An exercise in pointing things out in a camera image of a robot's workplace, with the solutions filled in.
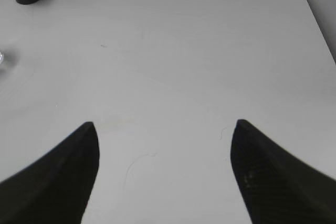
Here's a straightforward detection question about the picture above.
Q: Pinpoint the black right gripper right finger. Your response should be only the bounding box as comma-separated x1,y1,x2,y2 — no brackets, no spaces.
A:
230,119,335,223

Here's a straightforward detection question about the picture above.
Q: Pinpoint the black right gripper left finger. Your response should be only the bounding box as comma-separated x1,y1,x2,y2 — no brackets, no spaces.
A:
1,122,100,223

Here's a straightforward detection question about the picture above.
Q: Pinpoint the transparent plastic cup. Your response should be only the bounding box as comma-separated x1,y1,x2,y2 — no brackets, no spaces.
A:
0,51,4,64

